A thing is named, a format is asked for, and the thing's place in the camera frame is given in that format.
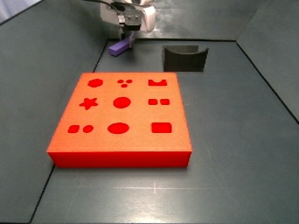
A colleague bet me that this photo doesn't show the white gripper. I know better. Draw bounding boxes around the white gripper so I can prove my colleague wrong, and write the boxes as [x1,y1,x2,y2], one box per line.
[101,0,155,48]

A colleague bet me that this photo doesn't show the purple rectangular block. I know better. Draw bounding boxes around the purple rectangular block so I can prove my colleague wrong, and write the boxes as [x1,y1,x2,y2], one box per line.
[109,38,130,56]

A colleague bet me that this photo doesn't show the black curved fixture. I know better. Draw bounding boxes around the black curved fixture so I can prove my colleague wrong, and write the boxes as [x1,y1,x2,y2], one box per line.
[163,45,210,72]

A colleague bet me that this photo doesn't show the red foam shape board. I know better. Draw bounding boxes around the red foam shape board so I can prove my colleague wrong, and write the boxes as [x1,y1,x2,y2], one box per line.
[47,72,193,168]

